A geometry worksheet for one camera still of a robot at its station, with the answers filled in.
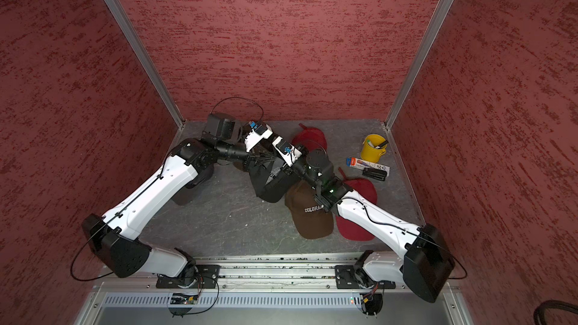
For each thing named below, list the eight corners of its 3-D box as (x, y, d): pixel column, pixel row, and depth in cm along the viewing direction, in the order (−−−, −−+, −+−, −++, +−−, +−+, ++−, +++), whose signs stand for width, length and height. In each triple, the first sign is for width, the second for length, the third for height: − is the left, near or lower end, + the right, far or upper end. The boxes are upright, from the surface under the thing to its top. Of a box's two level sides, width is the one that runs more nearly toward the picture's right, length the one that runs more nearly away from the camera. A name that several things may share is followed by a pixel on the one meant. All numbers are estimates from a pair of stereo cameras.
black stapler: (362, 175, 102) (363, 172, 100) (363, 168, 105) (364, 165, 103) (384, 181, 100) (386, 178, 98) (385, 174, 103) (387, 171, 101)
